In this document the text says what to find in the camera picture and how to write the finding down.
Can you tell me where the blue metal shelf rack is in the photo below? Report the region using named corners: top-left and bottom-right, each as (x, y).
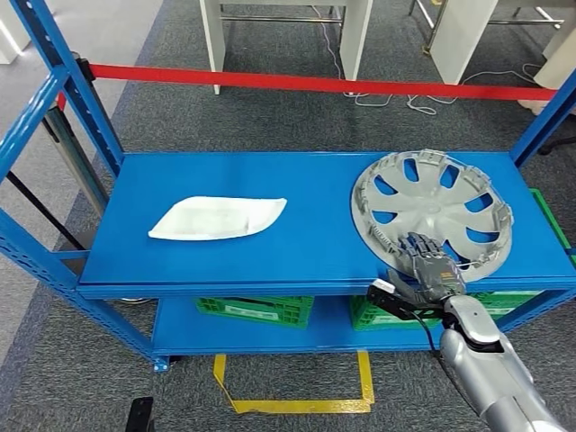
top-left (0, 0), bottom-right (576, 374)

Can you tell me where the white desk panel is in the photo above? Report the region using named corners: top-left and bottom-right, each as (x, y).
top-left (532, 26), bottom-right (576, 91)

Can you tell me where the black office chair base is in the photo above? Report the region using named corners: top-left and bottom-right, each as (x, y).
top-left (537, 133), bottom-right (576, 157)

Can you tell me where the black stanchion post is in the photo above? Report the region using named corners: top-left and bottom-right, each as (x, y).
top-left (5, 171), bottom-right (87, 253)

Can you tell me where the green plastic crate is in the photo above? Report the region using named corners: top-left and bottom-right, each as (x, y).
top-left (194, 296), bottom-right (315, 330)
top-left (350, 294), bottom-right (444, 333)
top-left (467, 187), bottom-right (576, 320)

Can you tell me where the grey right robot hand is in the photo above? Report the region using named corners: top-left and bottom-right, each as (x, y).
top-left (387, 233), bottom-right (467, 304)

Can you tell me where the steel stanchion post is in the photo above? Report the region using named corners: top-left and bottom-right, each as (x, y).
top-left (42, 56), bottom-right (112, 219)

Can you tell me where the red barrier belt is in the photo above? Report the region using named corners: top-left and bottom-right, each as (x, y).
top-left (57, 62), bottom-right (559, 112)

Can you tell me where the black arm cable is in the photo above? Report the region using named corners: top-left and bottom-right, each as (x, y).
top-left (411, 309), bottom-right (485, 419)

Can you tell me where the person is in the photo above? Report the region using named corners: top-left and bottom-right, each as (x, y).
top-left (517, 89), bottom-right (576, 115)

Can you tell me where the white floor cable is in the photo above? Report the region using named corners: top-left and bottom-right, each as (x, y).
top-left (310, 4), bottom-right (547, 117)

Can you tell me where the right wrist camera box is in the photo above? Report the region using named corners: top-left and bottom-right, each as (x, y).
top-left (366, 278), bottom-right (451, 326)

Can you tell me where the white desk with steel bars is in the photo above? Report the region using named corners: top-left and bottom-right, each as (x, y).
top-left (408, 0), bottom-right (566, 86)
top-left (199, 0), bottom-right (374, 95)

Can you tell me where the silver plastic wheel hubcap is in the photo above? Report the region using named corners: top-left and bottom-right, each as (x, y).
top-left (350, 148), bottom-right (515, 284)

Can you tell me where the white curved plastic part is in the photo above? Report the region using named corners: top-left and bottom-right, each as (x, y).
top-left (147, 195), bottom-right (288, 242)

